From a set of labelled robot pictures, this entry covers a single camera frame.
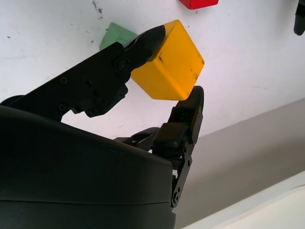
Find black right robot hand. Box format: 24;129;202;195
0;23;205;229

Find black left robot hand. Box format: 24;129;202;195
293;0;305;36

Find yellow cube block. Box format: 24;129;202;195
130;19;205;101

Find green cube block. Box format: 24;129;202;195
99;22;139;51

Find red cube block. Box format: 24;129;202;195
178;0;219;10

